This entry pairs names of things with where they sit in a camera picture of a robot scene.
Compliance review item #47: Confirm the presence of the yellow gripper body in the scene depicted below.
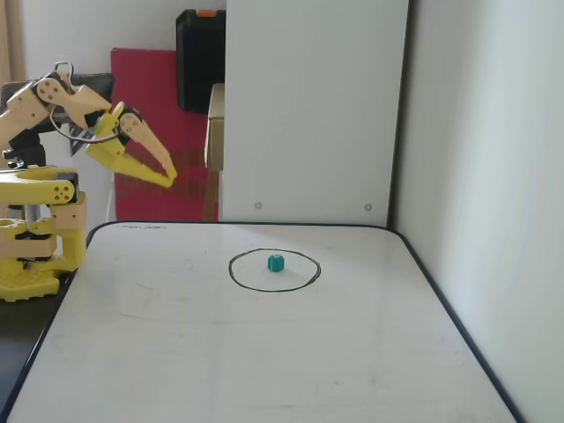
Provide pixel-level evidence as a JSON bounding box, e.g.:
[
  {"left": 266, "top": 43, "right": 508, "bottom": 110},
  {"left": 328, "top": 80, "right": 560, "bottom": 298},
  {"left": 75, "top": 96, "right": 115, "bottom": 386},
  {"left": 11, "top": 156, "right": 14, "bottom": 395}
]
[{"left": 85, "top": 101, "right": 133, "bottom": 172}]

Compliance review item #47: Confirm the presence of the orange moving gripper finger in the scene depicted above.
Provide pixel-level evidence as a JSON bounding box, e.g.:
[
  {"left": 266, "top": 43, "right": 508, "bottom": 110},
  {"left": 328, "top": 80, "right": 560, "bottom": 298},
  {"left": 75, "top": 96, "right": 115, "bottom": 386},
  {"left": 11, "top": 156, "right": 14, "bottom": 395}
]
[{"left": 119, "top": 109, "right": 179, "bottom": 182}]

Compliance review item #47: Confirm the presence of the yellow fixed gripper finger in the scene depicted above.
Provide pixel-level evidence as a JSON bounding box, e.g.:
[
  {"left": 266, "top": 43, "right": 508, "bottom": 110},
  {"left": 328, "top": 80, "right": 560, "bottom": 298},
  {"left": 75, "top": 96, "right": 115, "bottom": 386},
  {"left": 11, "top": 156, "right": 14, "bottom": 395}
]
[{"left": 111, "top": 153, "right": 174, "bottom": 189}]

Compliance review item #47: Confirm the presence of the black drawn circle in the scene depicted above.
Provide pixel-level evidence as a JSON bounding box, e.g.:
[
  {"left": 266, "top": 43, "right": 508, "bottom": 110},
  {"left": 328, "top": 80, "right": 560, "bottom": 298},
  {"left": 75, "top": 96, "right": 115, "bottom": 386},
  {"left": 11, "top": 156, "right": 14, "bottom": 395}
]
[{"left": 227, "top": 248, "right": 323, "bottom": 293}]

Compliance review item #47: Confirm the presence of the red board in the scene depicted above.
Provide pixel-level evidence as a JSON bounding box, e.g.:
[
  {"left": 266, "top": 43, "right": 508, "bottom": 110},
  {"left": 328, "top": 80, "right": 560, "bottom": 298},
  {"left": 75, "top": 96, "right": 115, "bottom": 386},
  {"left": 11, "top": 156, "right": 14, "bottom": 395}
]
[{"left": 109, "top": 47, "right": 220, "bottom": 223}]

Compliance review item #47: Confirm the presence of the cardboard box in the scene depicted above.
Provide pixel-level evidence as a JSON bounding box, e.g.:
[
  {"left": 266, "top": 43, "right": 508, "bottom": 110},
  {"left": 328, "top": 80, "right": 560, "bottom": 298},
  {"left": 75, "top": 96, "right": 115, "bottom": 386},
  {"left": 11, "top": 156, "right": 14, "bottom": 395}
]
[{"left": 204, "top": 82, "right": 227, "bottom": 174}]

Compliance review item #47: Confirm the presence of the black plastic case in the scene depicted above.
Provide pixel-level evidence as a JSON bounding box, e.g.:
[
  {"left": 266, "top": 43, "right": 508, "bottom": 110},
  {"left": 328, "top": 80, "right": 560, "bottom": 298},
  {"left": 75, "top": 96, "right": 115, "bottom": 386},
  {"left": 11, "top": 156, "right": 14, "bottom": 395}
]
[{"left": 175, "top": 8, "right": 227, "bottom": 115}]

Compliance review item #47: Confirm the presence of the beige curtain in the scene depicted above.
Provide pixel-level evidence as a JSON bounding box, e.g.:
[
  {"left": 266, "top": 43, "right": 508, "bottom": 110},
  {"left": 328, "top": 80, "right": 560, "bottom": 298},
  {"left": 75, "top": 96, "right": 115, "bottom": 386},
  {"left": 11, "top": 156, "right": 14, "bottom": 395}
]
[{"left": 0, "top": 0, "right": 26, "bottom": 85}]

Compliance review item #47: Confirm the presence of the white panel board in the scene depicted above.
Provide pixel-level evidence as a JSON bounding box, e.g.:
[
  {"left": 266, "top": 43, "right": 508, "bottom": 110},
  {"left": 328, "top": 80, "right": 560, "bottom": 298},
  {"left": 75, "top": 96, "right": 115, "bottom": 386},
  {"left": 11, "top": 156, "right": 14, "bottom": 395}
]
[{"left": 222, "top": 0, "right": 412, "bottom": 228}]

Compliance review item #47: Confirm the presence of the white BIC whiteboard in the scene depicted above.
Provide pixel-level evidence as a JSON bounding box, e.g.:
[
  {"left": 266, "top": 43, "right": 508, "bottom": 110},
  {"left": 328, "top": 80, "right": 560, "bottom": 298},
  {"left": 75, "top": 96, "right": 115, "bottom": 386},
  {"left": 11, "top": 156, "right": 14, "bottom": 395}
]
[{"left": 0, "top": 220, "right": 528, "bottom": 423}]

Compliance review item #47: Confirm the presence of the robot wrist servo cable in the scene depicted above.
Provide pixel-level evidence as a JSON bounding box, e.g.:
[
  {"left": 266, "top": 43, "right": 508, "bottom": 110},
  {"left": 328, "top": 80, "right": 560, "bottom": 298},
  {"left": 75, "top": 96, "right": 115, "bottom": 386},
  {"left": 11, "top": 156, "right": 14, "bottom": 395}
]
[{"left": 48, "top": 108, "right": 122, "bottom": 145}]

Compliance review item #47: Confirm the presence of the yellow robot base plate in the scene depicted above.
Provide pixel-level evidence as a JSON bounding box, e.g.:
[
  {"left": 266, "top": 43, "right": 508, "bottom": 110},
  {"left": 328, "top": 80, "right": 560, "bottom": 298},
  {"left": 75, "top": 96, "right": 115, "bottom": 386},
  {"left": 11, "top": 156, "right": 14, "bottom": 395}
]
[{"left": 0, "top": 259, "right": 61, "bottom": 304}]

